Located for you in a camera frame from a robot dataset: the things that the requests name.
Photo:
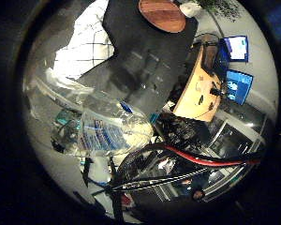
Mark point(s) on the white checked cloth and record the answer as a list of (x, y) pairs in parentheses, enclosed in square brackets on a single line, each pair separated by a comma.
[(87, 47)]

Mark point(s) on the teal sticker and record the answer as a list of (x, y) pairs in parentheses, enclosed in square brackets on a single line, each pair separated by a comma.
[(153, 117)]

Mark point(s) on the dark office chair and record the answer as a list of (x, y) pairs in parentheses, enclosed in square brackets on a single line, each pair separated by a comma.
[(209, 53)]

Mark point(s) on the person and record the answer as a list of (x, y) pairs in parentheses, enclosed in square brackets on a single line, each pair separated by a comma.
[(197, 194)]

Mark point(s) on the round wooden tray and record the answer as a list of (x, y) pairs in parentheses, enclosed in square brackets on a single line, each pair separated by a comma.
[(162, 14)]

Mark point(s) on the computer monitor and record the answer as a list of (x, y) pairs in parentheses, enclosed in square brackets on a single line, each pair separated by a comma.
[(239, 86), (239, 47)]

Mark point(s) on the white plant pot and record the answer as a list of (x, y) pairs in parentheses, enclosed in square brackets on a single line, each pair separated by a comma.
[(190, 9)]

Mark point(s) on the bushy green plant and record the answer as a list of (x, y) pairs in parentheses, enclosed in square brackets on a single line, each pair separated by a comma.
[(221, 7)]

